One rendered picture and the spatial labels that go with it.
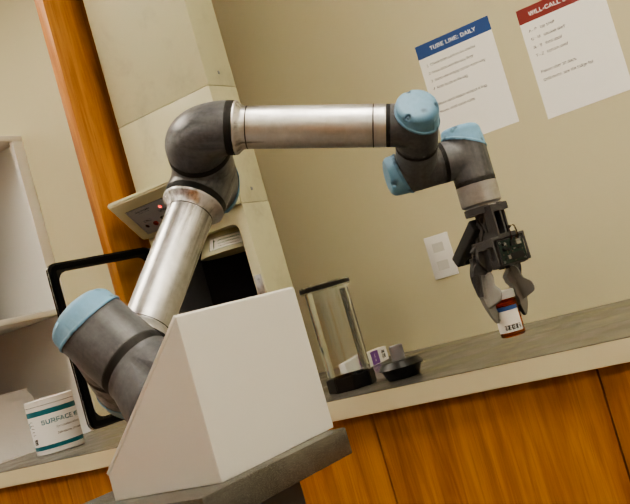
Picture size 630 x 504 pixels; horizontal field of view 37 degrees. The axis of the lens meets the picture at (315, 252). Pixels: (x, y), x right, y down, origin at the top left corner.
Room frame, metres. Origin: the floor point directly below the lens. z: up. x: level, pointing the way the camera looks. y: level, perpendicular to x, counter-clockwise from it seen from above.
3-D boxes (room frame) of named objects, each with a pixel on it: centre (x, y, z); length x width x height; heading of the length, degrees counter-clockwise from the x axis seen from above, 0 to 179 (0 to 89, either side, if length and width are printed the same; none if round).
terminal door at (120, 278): (2.28, 0.51, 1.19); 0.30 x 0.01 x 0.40; 138
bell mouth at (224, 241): (2.40, 0.20, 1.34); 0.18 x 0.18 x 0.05
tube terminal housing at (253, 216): (2.43, 0.20, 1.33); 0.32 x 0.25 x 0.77; 57
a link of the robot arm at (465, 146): (1.71, -0.32, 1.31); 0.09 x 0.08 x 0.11; 95
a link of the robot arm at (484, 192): (1.72, -0.32, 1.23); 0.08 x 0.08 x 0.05
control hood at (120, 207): (2.27, 0.30, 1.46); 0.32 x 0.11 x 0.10; 57
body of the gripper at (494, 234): (1.71, -0.32, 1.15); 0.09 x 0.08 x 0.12; 22
